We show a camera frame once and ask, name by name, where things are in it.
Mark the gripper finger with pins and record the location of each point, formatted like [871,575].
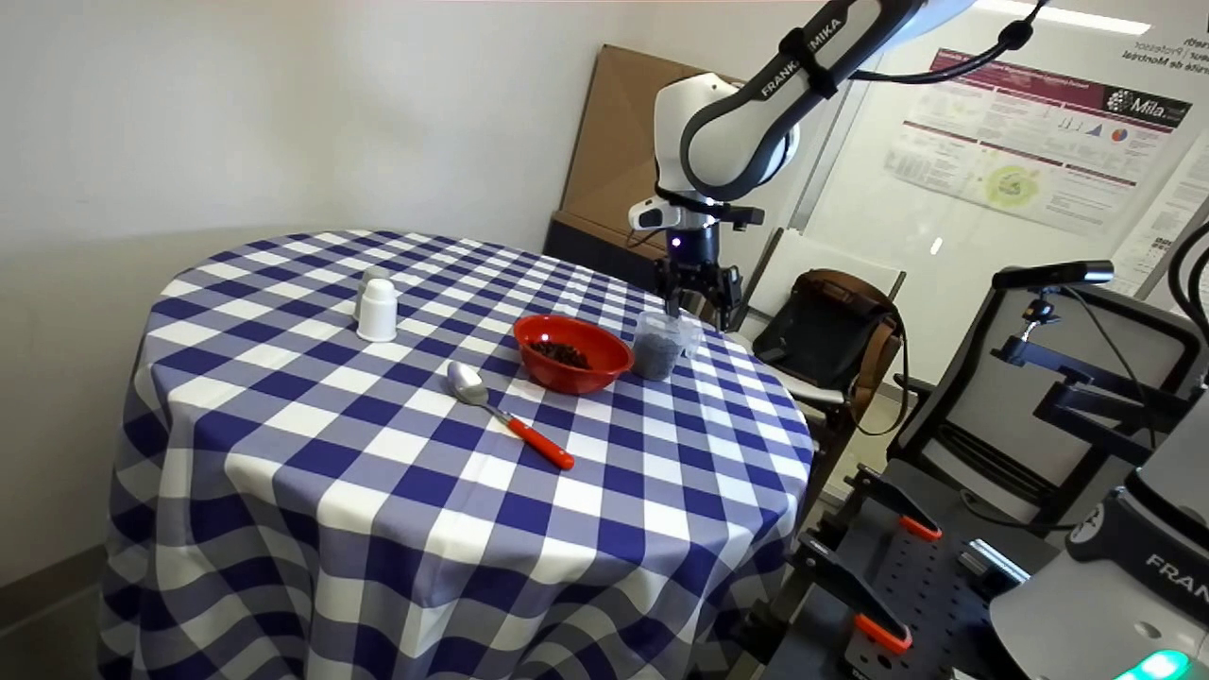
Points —
[730,297]
[670,293]

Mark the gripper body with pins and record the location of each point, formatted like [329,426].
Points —
[694,247]

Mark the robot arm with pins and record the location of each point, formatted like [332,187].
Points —
[746,142]

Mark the clear jar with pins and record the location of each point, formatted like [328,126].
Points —
[656,354]

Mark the red bowl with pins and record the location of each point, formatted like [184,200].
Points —
[567,373]

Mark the black box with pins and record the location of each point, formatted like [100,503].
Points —
[590,257]

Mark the black brown bag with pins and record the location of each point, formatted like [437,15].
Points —
[822,335]

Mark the wooden chair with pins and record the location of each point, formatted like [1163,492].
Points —
[831,255]

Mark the dark beans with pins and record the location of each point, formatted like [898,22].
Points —
[560,354]

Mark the cardboard sheet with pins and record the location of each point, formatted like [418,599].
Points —
[614,132]

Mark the black clamp with orange tips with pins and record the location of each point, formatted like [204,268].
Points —
[850,586]
[897,505]

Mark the black office chair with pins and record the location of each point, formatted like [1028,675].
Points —
[982,416]

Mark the white shaker bottle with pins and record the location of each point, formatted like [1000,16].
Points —
[377,312]

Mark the research poster with purple header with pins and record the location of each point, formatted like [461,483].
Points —
[1030,142]

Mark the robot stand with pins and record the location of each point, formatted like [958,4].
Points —
[916,586]

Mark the blue white checked tablecloth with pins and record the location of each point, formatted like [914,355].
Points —
[397,529]

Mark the white paper poster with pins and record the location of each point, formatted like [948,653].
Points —
[1171,227]

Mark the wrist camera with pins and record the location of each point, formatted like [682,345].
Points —
[741,216]

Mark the camera on mount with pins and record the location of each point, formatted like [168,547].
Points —
[1053,275]

